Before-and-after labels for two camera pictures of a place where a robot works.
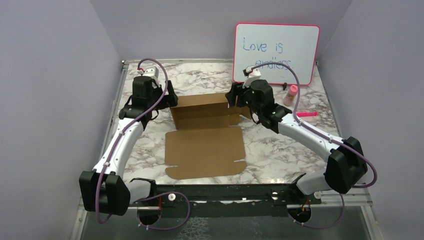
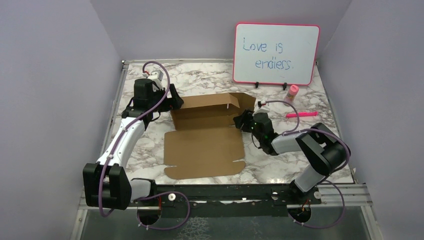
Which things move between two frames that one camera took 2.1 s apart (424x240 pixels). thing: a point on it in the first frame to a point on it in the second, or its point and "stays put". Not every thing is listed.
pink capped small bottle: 293,90 stays put
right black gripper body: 254,107 to 256,134
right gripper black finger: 237,90 to 243,121
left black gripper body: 157,92 stays put
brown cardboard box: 205,144 stays put
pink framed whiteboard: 257,44 stays put
